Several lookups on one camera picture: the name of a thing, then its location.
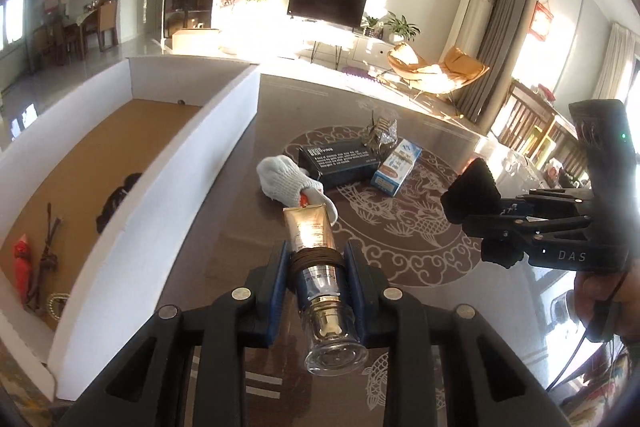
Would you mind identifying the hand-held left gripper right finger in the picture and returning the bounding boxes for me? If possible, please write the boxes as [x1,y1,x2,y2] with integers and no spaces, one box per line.
[344,241,568,427]

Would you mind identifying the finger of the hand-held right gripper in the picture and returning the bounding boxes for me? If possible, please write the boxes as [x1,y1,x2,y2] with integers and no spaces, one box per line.
[500,188,597,216]
[462,213,592,269]

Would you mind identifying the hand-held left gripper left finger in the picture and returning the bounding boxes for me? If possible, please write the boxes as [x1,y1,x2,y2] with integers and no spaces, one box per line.
[75,239,292,427]

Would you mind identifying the gold cosmetic tube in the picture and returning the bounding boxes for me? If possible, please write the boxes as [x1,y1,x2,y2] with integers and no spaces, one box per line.
[282,203,370,376]

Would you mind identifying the white cardboard box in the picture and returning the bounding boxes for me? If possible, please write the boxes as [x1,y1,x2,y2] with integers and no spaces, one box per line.
[0,54,262,400]

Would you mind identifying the dark brown cord bundle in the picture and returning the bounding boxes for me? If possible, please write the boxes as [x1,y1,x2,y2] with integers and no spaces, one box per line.
[27,202,69,321]

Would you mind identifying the red packet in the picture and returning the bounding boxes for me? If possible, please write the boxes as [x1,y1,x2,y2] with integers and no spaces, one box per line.
[12,233,37,306]

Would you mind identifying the brown patterned desktop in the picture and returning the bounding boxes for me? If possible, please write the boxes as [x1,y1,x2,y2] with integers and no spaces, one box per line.
[70,72,640,427]

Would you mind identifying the person's right hand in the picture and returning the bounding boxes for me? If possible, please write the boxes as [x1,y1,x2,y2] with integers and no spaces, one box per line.
[570,274,640,340]

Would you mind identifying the wooden chair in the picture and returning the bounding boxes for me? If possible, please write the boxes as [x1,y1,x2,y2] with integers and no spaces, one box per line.
[492,79,557,148]

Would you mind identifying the white sheer curtain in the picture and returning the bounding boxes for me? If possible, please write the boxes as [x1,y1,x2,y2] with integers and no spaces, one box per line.
[582,22,640,108]

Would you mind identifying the blue white carton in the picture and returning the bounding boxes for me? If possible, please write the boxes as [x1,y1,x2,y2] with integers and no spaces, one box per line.
[371,139,424,198]

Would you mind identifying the black box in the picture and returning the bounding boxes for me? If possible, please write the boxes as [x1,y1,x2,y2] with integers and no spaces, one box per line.
[298,138,383,188]

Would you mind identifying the white knit glove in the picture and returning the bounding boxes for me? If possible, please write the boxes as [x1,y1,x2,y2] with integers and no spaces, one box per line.
[256,155,339,228]

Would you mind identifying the orange lounge chair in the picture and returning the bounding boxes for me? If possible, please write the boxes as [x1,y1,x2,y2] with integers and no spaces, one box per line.
[440,46,491,96]
[387,43,442,94]

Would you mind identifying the grey curtain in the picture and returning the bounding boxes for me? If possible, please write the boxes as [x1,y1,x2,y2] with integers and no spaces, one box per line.
[457,0,543,122]

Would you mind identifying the covered standing air conditioner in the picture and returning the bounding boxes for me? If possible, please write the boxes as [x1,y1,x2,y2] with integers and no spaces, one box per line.
[447,0,500,58]

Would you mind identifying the purple floor mat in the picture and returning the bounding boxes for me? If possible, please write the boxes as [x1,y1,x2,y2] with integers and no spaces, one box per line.
[342,67,382,81]

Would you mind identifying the white television cabinet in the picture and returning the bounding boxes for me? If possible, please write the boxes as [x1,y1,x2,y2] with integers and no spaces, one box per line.
[295,27,401,72]

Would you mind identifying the large potted plant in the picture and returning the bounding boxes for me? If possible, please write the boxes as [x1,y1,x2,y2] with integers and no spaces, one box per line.
[384,12,421,44]

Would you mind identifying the small potted plant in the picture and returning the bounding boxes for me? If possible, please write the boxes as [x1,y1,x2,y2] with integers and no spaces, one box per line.
[361,14,385,38]

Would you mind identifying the black television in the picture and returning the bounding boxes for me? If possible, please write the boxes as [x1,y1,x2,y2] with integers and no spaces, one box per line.
[287,0,369,30]

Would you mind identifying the brown cardboard box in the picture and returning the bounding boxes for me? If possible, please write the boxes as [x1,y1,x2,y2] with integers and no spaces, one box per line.
[171,27,221,56]

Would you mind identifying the wooden dining set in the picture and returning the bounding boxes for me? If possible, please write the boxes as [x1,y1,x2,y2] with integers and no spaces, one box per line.
[30,0,121,64]

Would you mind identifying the glass balcony door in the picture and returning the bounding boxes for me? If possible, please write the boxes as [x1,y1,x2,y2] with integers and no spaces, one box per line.
[0,0,71,60]

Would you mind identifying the dark brown hair tie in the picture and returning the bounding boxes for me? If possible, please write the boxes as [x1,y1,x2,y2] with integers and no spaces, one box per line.
[289,249,347,273]

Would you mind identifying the black cable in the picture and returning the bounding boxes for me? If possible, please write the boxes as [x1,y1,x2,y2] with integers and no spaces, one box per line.
[545,277,636,391]

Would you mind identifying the red wall hanging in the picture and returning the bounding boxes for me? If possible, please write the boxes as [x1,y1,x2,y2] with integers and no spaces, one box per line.
[531,1,554,42]

